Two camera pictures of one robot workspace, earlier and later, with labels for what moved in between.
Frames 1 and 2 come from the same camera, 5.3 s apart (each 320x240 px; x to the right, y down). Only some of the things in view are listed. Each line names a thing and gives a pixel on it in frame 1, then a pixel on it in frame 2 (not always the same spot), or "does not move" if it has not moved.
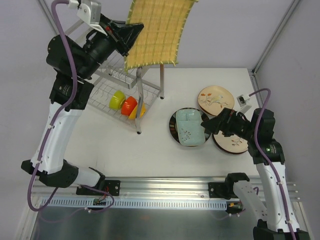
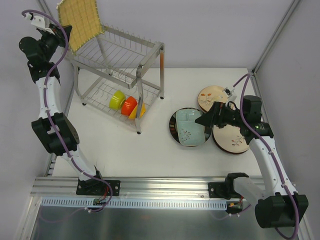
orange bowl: (128, 105) does not move
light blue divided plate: (190, 131) does not move
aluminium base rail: (149, 187) does not move
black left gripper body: (120, 40) -> (60, 32)
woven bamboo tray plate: (163, 21) -> (83, 15)
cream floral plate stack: (212, 99) does not move
